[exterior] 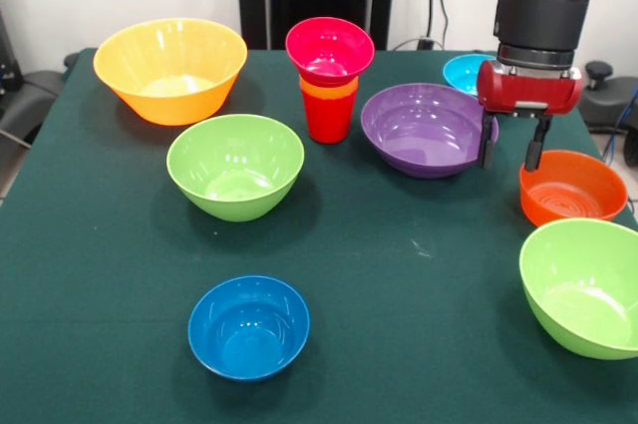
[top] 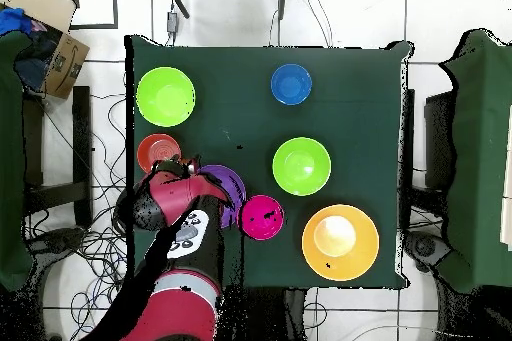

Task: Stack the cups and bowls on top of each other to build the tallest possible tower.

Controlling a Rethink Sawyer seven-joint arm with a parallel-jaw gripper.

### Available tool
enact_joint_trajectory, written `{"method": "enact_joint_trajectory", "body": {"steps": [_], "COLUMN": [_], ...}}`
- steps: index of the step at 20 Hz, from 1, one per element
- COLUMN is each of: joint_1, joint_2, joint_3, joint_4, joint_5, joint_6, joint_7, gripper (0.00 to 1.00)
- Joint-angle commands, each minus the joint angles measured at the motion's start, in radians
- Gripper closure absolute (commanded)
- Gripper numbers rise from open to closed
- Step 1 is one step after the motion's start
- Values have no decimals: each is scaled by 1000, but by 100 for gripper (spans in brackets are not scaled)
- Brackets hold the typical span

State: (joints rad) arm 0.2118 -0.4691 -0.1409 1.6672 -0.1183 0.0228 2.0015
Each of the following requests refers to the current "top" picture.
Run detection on black pedestal foot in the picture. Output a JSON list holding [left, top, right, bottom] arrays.
[[403, 230, 453, 274], [27, 226, 87, 256]]

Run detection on pink plastic bowl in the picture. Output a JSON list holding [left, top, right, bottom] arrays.
[[238, 194, 286, 242]]

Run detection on green cloth covered table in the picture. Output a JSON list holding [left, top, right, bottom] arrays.
[[0, 30, 35, 292], [437, 28, 512, 294]]

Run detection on tangle of black cables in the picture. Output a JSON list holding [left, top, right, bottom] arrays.
[[23, 92, 137, 341]]

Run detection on green plastic bowl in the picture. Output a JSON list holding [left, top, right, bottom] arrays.
[[135, 66, 197, 128], [272, 136, 333, 197]]

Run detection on black metal frame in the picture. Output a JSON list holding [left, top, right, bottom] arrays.
[[59, 0, 120, 31]]

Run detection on red-orange plastic bowl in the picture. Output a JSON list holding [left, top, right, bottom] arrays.
[[136, 133, 183, 175]]

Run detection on brown cardboard box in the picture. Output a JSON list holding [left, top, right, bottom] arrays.
[[0, 0, 91, 100]]

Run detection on blue cloth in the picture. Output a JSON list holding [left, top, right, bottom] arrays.
[[0, 7, 35, 36]]

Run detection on dark green tablecloth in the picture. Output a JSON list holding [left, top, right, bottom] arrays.
[[124, 34, 413, 290]]

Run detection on purple plastic bowl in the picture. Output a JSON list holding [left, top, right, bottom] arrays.
[[197, 164, 248, 230]]

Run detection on black stool frame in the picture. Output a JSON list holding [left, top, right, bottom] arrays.
[[399, 88, 457, 234], [21, 85, 94, 230]]

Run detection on blue plastic bowl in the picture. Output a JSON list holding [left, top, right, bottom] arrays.
[[270, 63, 313, 106]]

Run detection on large orange plastic bowl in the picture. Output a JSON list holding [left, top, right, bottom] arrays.
[[301, 204, 381, 281]]

